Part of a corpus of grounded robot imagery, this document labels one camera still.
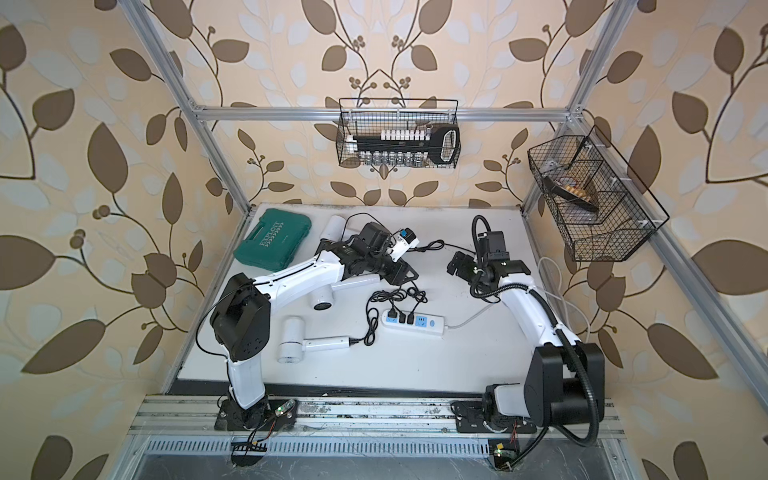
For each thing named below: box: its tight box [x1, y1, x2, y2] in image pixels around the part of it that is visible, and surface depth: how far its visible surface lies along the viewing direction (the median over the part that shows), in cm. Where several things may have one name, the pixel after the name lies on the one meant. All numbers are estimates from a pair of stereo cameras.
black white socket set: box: [346, 124, 461, 166], surface depth 86 cm
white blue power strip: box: [381, 310, 447, 335], surface depth 90 cm
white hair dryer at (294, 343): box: [277, 317, 352, 364], surface depth 85 cm
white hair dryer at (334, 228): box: [320, 215, 346, 242], surface depth 111 cm
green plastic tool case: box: [233, 208, 312, 271], surface depth 107 cm
